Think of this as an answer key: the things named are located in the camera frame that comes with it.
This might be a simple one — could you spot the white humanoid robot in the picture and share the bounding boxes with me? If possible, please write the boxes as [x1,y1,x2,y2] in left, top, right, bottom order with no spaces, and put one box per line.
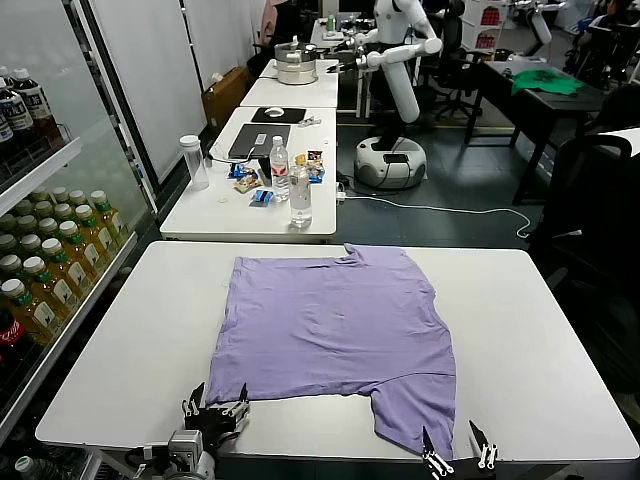
[327,0,444,190]

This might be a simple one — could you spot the red label cola bottle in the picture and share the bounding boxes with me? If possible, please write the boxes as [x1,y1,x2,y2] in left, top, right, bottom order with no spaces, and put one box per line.
[0,308,26,361]

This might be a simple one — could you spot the green cap bottle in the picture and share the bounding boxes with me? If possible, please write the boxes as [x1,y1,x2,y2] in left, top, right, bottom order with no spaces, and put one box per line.
[12,454,61,480]

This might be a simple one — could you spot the beige snack packet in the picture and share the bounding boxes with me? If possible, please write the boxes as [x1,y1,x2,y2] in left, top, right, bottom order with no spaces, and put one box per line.
[233,171,260,194]

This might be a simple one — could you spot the steel steamer pot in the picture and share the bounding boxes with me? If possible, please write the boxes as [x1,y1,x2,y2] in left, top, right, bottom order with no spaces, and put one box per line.
[274,36,318,86]

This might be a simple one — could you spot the black office chair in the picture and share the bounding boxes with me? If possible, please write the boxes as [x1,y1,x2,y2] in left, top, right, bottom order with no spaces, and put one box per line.
[434,0,496,121]
[528,130,640,401]

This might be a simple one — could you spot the dark tea bottle white cap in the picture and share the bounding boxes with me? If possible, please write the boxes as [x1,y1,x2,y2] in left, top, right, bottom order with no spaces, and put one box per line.
[10,67,52,149]
[0,77,32,159]

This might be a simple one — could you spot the clear tumbler white lid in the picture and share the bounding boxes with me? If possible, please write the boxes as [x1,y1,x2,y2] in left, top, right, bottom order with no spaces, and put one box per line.
[179,134,210,191]

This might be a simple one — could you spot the black mouse pad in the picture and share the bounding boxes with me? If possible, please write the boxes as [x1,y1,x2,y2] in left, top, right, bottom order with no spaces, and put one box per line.
[250,106,307,125]

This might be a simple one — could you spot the purple t-shirt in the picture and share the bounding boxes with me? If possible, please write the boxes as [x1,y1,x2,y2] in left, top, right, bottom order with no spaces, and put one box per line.
[205,243,457,460]

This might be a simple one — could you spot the white shelf red boxes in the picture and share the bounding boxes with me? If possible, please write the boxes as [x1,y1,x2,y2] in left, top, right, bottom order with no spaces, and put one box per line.
[460,0,505,51]

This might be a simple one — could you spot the green cloth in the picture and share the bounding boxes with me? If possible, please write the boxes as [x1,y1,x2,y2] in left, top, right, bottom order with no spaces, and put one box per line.
[510,68,585,97]

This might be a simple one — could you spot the black closed laptop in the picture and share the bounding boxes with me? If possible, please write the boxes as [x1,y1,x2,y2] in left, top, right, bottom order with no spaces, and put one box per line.
[228,123,292,160]

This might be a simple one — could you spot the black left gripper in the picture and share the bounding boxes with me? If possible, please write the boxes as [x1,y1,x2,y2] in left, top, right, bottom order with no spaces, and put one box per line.
[180,381,251,454]

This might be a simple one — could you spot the red label water bottle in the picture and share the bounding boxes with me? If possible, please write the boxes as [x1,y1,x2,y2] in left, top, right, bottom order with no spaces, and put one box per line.
[269,134,292,203]

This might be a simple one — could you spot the small white robot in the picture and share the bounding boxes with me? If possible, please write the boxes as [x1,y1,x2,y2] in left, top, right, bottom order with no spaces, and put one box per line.
[507,0,554,64]

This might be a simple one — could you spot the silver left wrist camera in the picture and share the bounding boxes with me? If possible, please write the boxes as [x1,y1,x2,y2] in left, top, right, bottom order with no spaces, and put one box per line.
[168,429,204,464]

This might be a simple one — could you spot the seated person dark hair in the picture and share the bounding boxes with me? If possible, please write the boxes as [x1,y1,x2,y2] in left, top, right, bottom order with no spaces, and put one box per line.
[587,0,640,36]

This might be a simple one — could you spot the white side table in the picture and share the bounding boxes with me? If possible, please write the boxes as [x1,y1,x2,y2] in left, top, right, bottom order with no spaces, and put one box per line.
[597,126,640,164]

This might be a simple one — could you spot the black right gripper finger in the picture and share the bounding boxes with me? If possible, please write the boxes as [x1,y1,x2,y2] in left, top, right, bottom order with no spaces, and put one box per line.
[467,419,499,471]
[421,424,456,476]

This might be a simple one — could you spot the black laptop cable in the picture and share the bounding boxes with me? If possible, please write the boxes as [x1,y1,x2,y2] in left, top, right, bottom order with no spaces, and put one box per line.
[206,142,236,164]

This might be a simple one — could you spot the brown cardboard box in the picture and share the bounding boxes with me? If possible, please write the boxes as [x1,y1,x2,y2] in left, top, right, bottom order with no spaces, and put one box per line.
[201,66,251,129]

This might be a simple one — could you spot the white power cable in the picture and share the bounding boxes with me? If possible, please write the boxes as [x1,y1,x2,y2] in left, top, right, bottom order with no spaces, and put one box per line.
[344,192,532,240]

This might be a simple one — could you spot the glass door drinks cooler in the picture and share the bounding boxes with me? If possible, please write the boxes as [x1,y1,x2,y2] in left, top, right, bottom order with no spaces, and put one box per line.
[0,0,162,480]

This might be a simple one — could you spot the pink garment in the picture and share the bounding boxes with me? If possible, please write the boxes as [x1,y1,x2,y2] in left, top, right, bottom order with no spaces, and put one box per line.
[259,0,282,49]

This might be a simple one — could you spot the clear bottle white cap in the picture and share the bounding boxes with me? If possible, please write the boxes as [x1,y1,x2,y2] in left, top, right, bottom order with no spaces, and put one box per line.
[289,164,313,230]

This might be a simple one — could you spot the black table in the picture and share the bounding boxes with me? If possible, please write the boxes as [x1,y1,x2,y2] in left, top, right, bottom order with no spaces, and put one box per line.
[477,59,624,206]

